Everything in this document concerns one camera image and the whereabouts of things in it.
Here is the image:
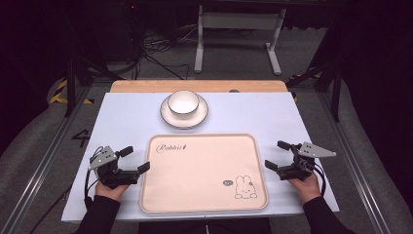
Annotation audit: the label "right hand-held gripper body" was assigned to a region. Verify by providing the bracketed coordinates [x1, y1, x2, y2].
[277, 141, 337, 181]

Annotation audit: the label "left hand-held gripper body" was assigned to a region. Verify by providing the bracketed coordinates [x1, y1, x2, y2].
[88, 145, 141, 190]

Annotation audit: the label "white plate with dark rim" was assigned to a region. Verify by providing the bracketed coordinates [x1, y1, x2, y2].
[159, 93, 209, 130]

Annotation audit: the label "beige tray with rabbit drawing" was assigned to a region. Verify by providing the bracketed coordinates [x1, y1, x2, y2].
[139, 133, 269, 215]

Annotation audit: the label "white bowl with dark rim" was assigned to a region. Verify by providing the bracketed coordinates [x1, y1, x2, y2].
[167, 90, 201, 117]

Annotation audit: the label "person's left hand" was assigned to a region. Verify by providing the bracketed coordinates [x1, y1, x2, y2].
[94, 179, 131, 203]

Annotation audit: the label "person's right hand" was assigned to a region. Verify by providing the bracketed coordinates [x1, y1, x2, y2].
[286, 172, 322, 205]

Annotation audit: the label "white board table cover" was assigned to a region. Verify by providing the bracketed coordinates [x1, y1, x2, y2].
[60, 92, 341, 223]

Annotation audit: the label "wooden table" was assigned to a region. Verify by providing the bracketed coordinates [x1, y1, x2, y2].
[109, 79, 289, 95]

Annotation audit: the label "yellow black floor tape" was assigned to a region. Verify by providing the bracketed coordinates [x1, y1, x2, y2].
[289, 73, 321, 102]
[48, 79, 95, 105]

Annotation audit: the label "black tripod stand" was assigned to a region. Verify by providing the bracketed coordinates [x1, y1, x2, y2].
[285, 59, 343, 123]
[62, 57, 126, 119]

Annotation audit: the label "person's dark clothed torso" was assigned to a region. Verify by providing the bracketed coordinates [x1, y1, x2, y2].
[137, 217, 273, 234]

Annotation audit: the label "right hand-held gripper cable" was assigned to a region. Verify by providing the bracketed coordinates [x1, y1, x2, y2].
[311, 161, 327, 197]

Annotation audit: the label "hand-held gripper cable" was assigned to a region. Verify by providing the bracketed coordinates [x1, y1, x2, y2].
[311, 161, 327, 197]
[83, 169, 99, 209]

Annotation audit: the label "left hand-held gripper cable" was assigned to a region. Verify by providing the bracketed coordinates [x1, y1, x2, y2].
[83, 169, 99, 209]

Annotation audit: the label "aluminium floor rail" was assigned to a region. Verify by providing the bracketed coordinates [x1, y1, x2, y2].
[315, 91, 395, 234]
[0, 85, 94, 234]

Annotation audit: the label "black floor cables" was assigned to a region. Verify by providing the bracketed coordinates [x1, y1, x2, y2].
[128, 19, 198, 81]

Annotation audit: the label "white metal stand frame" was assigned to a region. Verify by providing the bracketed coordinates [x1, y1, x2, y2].
[194, 4, 287, 76]

